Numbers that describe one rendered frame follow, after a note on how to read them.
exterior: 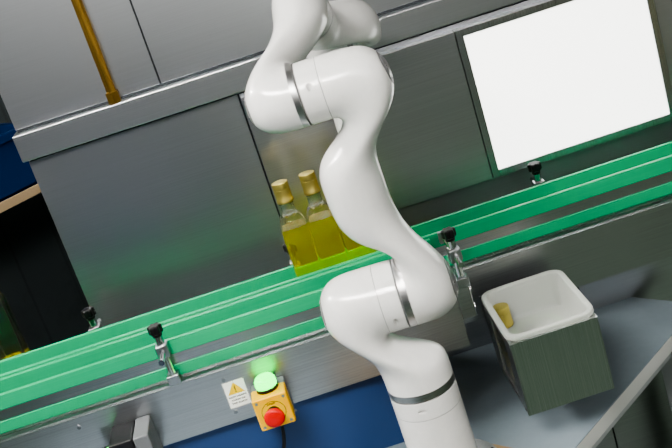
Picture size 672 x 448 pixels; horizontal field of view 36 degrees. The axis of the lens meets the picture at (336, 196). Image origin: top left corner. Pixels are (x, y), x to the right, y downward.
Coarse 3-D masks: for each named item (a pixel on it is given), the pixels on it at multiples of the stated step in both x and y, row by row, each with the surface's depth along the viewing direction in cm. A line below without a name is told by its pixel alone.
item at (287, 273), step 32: (640, 160) 222; (544, 192) 222; (416, 224) 221; (448, 224) 221; (224, 288) 220; (256, 288) 221; (128, 320) 220; (160, 320) 220; (32, 352) 219; (64, 352) 220
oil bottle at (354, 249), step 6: (342, 234) 213; (348, 240) 213; (348, 246) 214; (354, 246) 214; (360, 246) 214; (348, 252) 215; (354, 252) 214; (360, 252) 215; (366, 252) 215; (372, 252) 215
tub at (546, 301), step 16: (544, 272) 210; (560, 272) 208; (496, 288) 210; (512, 288) 210; (528, 288) 210; (544, 288) 211; (560, 288) 209; (576, 288) 200; (512, 304) 211; (528, 304) 211; (544, 304) 211; (560, 304) 211; (576, 304) 199; (496, 320) 198; (528, 320) 209; (544, 320) 207; (560, 320) 190; (576, 320) 190; (512, 336) 190; (528, 336) 190
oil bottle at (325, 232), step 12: (324, 204) 212; (312, 216) 211; (324, 216) 212; (312, 228) 212; (324, 228) 212; (336, 228) 213; (324, 240) 213; (336, 240) 213; (324, 252) 214; (336, 252) 214; (324, 264) 215
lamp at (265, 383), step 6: (270, 372) 204; (258, 378) 202; (264, 378) 201; (270, 378) 201; (258, 384) 201; (264, 384) 201; (270, 384) 201; (276, 384) 202; (258, 390) 202; (264, 390) 201; (270, 390) 201
